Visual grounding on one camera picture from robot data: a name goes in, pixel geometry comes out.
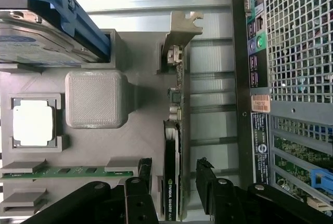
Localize grey parts rack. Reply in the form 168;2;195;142
0;28;193;224

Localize green ram stick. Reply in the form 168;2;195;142
0;166;135;180

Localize blue card retainer strip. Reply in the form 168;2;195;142
311;166;333;192

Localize silver cpu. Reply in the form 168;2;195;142
11;98;57;147

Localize black open pc case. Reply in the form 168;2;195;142
230;0;333;218

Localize hard disk in blue caddy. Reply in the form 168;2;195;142
0;0;111;67

